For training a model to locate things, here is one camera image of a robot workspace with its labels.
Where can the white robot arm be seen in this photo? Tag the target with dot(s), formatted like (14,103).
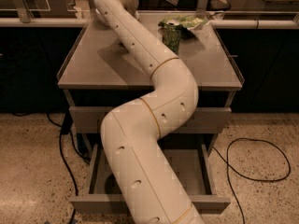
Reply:
(130,132)

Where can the grey middle drawer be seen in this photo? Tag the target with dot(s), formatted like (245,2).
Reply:
(210,120)

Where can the grey open bottom drawer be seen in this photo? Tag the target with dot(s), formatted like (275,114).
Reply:
(101,195)

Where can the green soda can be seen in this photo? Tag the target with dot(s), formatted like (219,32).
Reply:
(172,34)

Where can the green chip bag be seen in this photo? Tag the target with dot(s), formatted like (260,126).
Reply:
(188,22)

